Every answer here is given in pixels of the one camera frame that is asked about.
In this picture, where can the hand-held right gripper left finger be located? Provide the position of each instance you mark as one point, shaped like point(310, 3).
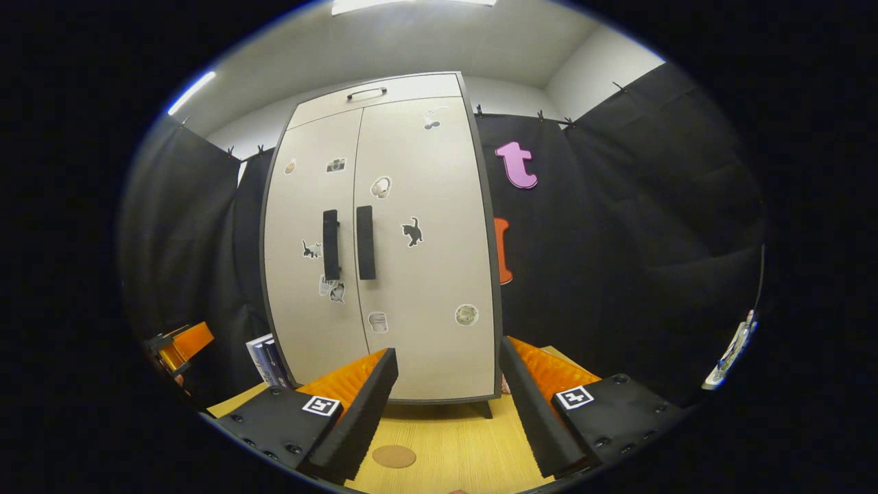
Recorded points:
point(360, 418)

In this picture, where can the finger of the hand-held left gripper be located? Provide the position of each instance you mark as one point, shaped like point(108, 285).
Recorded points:
point(192, 339)

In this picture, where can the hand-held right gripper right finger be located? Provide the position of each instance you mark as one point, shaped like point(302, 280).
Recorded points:
point(535, 412)

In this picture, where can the white cabinet door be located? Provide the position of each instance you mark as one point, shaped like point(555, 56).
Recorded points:
point(439, 274)
point(302, 206)

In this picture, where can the round cork coaster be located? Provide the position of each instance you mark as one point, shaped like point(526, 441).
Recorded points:
point(394, 457)

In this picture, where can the black backdrop cloth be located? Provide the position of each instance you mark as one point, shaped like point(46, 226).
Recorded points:
point(617, 240)

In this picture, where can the white side tray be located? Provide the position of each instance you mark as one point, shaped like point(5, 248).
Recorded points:
point(727, 357)

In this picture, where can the small ceiling light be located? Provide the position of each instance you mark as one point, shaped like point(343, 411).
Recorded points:
point(192, 92)

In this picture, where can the white cabinet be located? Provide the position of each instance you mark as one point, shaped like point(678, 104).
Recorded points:
point(405, 86)

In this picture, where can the large ceiling light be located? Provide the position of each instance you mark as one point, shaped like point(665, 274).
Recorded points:
point(411, 5)

